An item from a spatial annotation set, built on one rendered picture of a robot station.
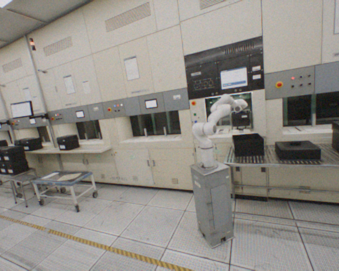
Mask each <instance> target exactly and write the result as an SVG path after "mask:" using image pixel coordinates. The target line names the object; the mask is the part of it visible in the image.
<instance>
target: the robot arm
mask: <svg viewBox="0 0 339 271"><path fill-rule="evenodd" d="M247 105H248V104H247V102H246V101H244V100H242V99H238V100H234V99H233V98H232V97H231V96H229V95H228V94H224V95H222V97H221V98H220V100H219V101H217V102H216V103H214V104H213V106H212V107H211V109H210V110H211V114H210V116H209V117H208V122H207V123H195V124H194V125H193V127H192V133H193V135H194V136H195V137H196V139H197V140H198V141H199V143H200V152H201V161H202V163H200V164H199V168H200V169H203V170H212V169H215V168H217V167H218V163H217V162H214V151H213V142H212V141H211V140H210V139H208V138H207V137H206V136H212V135H214V134H215V133H216V131H217V127H216V124H217V122H218V121H219V120H220V119H221V118H223V117H225V116H227V115H229V114H230V113H231V112H232V108H234V111H235V112H240V111H241V110H243V109H244V108H245V107H247Z"/></svg>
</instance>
